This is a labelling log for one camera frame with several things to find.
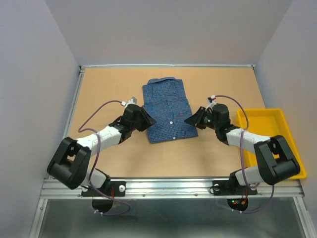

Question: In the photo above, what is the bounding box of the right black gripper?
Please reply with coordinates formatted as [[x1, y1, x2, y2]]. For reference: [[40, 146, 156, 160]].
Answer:
[[183, 106, 219, 130]]

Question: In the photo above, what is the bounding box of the blue plaid long sleeve shirt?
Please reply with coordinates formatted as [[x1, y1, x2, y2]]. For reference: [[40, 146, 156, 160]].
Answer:
[[142, 77, 198, 143]]

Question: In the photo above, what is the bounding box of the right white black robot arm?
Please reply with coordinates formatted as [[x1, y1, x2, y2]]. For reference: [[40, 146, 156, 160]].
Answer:
[[185, 104, 301, 193]]

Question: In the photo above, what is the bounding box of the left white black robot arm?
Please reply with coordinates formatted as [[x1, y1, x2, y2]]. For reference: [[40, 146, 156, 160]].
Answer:
[[47, 104, 156, 189]]

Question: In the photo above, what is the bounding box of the yellow plastic tray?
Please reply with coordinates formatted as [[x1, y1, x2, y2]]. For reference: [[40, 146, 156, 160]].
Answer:
[[236, 108, 307, 179]]

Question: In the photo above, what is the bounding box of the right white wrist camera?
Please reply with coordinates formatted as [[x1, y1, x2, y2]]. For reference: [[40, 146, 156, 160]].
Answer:
[[206, 95, 217, 112]]

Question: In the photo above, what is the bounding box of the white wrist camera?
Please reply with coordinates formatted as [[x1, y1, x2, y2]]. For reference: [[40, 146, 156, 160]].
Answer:
[[121, 97, 137, 107], [206, 95, 217, 112]]

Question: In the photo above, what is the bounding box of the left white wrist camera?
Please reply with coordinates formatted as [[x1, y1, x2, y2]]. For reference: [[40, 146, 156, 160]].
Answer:
[[121, 97, 137, 107]]

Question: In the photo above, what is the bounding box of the aluminium front rail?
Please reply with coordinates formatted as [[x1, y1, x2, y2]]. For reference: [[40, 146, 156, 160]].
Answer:
[[40, 177, 305, 200]]

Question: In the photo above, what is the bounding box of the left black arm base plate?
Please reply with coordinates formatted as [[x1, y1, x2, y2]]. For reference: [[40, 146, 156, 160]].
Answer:
[[81, 180, 126, 197]]

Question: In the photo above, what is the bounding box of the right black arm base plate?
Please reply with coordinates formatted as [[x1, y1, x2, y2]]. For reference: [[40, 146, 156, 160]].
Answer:
[[209, 180, 258, 196]]

